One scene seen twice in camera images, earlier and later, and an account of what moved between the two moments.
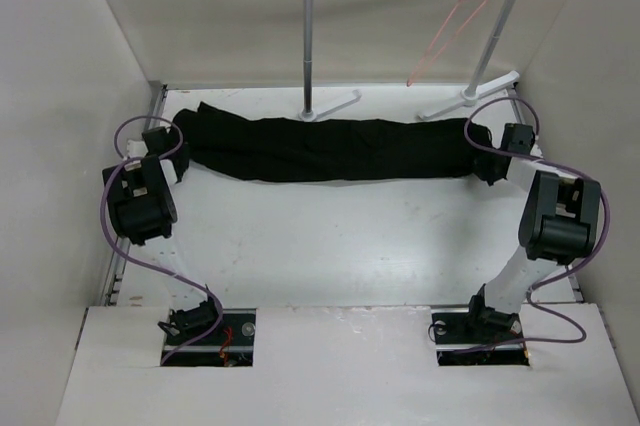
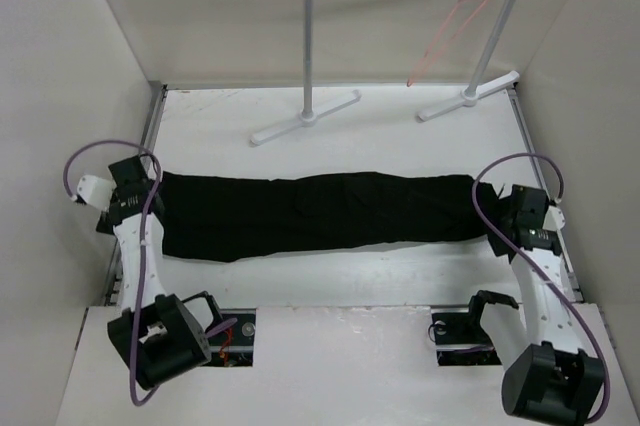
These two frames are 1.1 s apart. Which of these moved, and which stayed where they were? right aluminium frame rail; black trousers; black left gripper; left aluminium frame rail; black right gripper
Moved: black right gripper; black trousers; black left gripper
Stayed: right aluminium frame rail; left aluminium frame rail
